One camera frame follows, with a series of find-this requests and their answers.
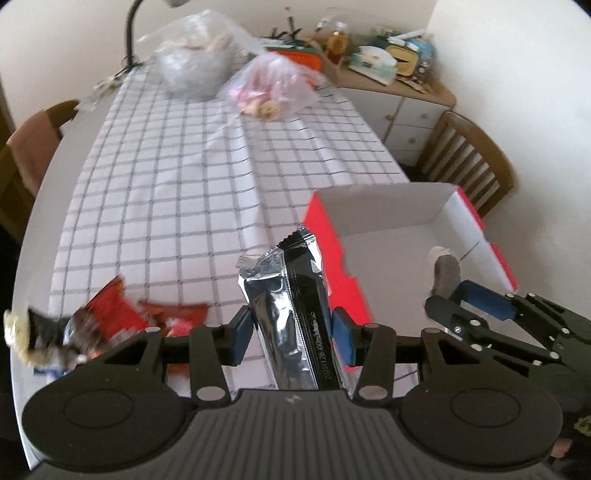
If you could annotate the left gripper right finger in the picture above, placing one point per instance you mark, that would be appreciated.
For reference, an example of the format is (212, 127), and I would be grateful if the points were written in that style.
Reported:
(373, 348)

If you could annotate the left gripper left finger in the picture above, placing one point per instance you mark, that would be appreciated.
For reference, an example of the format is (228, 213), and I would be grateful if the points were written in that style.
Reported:
(211, 348)

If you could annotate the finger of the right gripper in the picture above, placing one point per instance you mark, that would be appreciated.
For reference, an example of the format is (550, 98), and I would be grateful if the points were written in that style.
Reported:
(557, 328)
(474, 330)

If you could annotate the silver black snack packet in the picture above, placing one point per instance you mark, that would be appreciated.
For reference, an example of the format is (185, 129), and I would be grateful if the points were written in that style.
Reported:
(286, 291)

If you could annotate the red chips bag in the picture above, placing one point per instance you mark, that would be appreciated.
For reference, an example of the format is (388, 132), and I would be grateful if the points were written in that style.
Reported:
(114, 317)

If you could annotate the dark brown snack bag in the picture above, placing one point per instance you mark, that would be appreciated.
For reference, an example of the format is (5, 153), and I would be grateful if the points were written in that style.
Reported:
(82, 333)

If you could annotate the black snack wrapper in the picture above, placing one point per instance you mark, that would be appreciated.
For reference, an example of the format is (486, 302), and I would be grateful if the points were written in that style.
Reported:
(46, 338)

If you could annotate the cream wrapper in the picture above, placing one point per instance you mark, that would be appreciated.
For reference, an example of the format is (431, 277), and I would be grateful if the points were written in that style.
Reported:
(17, 332)

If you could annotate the dark red Oreo packet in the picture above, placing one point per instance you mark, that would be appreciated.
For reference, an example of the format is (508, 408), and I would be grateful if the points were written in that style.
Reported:
(172, 319)

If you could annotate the small clear bag with snacks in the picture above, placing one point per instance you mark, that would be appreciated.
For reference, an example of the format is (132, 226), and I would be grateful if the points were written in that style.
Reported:
(272, 87)

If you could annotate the red cardboard box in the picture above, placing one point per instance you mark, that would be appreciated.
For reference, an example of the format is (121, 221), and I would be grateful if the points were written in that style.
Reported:
(378, 245)

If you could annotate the blue white snack packet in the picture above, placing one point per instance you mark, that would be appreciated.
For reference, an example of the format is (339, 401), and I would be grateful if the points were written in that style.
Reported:
(50, 374)

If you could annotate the white checkered tablecloth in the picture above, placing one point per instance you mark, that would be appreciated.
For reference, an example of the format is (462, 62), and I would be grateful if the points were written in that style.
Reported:
(173, 192)

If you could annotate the right wooden chair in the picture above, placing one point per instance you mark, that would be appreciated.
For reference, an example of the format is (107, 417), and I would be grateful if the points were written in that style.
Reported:
(461, 153)

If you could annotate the wooden chair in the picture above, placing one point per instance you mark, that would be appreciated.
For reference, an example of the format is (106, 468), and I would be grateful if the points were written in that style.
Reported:
(461, 153)
(16, 201)

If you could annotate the white drawer cabinet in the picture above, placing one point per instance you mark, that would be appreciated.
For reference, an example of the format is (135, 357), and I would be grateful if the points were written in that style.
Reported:
(402, 117)

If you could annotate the left wooden chair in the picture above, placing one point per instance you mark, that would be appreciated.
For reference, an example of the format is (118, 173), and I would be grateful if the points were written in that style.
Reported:
(16, 201)

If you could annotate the tissue box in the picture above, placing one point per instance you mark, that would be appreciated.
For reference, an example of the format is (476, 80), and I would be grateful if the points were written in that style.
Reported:
(374, 63)

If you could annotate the pink cloth on chair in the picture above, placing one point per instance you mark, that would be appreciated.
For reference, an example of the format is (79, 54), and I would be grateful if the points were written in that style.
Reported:
(33, 146)

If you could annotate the large clear plastic bag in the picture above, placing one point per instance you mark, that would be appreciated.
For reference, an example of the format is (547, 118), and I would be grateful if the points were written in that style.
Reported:
(196, 55)

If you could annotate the orange green box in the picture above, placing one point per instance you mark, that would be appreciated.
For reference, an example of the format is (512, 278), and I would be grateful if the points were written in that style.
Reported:
(295, 57)

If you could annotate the amber liquid bottle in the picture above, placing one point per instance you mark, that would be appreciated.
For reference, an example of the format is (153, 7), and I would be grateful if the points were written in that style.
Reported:
(337, 43)

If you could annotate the silver desk lamp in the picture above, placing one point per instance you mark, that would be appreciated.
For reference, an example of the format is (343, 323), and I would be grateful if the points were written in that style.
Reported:
(133, 54)

